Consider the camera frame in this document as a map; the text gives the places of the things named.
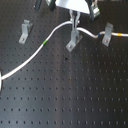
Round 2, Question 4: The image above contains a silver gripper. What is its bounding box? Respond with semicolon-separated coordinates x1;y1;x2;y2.
34;0;101;34

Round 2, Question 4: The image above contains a white cable with coloured bands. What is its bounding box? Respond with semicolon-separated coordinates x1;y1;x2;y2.
1;21;128;81

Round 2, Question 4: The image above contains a middle metal cable clip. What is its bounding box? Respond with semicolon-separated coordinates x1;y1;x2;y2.
66;30;82;52

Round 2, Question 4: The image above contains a metal cable clip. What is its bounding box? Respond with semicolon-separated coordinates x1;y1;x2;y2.
102;22;113;47
19;20;33;44
66;30;82;52

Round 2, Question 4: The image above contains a right metal cable clip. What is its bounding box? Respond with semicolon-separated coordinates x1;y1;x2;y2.
102;22;113;47

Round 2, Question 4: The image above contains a left metal cable clip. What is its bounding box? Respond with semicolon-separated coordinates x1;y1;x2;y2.
19;20;33;44

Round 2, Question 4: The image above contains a white round cable end connector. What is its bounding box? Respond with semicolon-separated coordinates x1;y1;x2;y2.
0;70;3;97

